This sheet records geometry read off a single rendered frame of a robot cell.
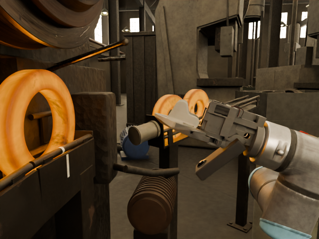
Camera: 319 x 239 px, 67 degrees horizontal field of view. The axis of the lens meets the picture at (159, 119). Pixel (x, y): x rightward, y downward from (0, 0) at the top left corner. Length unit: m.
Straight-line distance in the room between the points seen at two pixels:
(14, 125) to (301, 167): 0.48
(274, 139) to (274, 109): 1.95
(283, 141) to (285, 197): 0.11
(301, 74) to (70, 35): 3.90
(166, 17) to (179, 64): 0.60
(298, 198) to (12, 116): 0.50
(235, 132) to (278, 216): 0.18
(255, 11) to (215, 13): 6.21
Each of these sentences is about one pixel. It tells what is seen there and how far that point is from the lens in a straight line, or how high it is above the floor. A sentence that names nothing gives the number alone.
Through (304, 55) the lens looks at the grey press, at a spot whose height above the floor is 1.24.
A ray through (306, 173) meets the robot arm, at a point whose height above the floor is 0.66.
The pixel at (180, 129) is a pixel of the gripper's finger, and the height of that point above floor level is 0.73.
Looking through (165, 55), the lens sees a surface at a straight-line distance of 3.14.
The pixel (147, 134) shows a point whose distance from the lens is 0.74.
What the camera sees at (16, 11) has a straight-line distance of 0.37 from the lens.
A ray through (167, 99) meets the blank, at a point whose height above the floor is 0.77.
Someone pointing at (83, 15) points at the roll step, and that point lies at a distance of 0.50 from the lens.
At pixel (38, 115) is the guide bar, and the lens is 0.53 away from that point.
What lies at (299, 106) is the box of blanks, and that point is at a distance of 2.58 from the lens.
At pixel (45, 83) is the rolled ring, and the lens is 0.44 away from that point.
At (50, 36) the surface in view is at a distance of 0.42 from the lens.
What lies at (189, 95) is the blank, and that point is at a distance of 0.92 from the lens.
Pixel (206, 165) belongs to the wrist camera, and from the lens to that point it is 0.51.
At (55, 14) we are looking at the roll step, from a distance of 0.41.
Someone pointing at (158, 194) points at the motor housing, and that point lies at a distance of 0.69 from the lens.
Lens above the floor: 0.82
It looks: 8 degrees down
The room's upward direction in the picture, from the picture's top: straight up
